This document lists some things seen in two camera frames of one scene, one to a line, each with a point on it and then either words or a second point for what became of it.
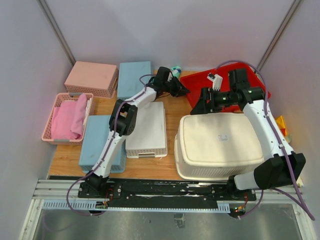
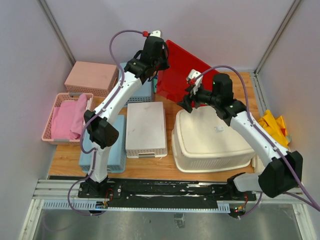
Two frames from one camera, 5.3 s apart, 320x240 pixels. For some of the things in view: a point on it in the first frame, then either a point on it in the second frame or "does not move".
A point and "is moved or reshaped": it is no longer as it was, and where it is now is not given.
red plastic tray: x=194 y=84 to x=183 y=69
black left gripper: x=180 y=90 to x=166 y=64
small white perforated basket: x=149 y=140 does not move
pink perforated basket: x=100 y=80 does not move
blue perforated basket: x=97 y=132 does not move
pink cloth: x=67 y=119 does not move
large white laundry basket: x=216 y=146 is moved or reshaped
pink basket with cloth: x=67 y=122 does not move
